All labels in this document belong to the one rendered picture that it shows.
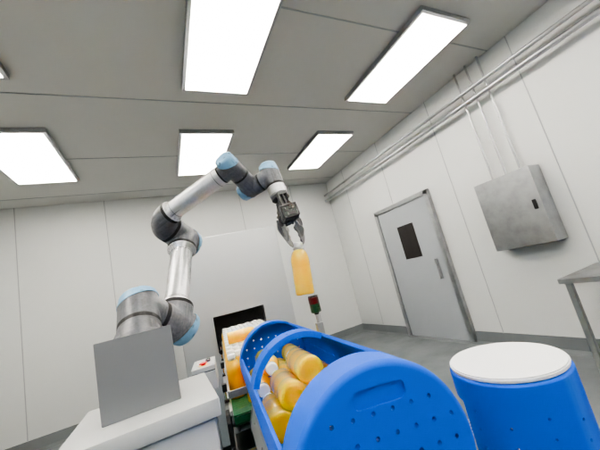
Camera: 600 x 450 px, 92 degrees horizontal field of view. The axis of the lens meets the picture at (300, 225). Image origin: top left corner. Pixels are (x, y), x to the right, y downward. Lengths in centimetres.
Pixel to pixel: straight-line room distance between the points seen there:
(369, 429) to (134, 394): 60
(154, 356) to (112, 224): 500
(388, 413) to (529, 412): 49
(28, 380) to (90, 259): 176
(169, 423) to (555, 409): 85
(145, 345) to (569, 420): 99
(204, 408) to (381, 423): 45
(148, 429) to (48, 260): 516
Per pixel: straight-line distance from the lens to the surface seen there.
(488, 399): 94
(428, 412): 54
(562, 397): 95
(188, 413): 82
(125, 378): 90
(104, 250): 573
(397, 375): 50
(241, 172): 117
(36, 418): 591
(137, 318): 96
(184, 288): 117
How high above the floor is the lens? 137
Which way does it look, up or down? 10 degrees up
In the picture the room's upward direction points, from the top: 14 degrees counter-clockwise
